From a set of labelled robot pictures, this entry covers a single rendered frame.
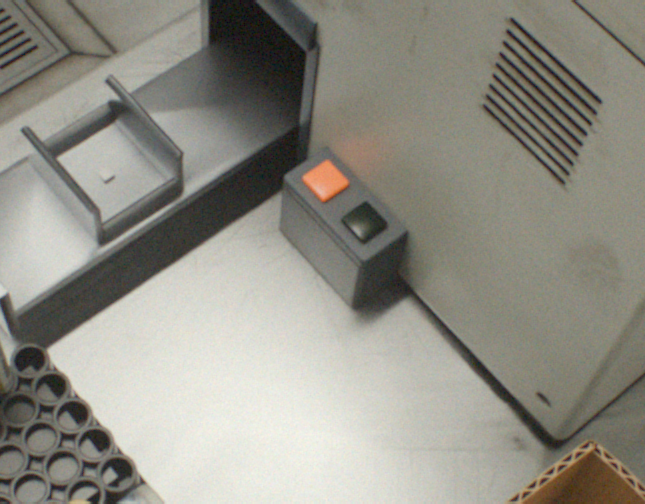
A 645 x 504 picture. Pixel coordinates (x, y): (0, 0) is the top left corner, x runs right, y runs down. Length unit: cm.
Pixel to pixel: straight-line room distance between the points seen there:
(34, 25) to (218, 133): 123
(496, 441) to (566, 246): 14
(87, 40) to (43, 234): 123
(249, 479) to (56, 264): 13
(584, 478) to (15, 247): 28
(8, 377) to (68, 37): 128
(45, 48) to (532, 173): 138
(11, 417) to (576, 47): 31
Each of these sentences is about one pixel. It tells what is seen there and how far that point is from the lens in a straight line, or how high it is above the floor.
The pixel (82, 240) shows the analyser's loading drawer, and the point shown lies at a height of 91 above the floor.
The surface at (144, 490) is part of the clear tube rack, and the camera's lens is 54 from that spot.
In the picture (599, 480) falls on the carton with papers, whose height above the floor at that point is 101.
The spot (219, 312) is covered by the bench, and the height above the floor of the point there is 88.
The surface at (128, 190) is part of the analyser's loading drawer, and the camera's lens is 63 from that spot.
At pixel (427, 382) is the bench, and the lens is 64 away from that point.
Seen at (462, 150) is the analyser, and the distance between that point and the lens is 53.
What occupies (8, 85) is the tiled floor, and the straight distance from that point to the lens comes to 181.
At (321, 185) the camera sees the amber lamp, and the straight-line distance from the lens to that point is 62.
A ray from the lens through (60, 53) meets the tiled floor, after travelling 183.
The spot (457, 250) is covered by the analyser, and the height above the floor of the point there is 95.
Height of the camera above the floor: 145
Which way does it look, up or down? 61 degrees down
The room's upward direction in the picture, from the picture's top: 9 degrees clockwise
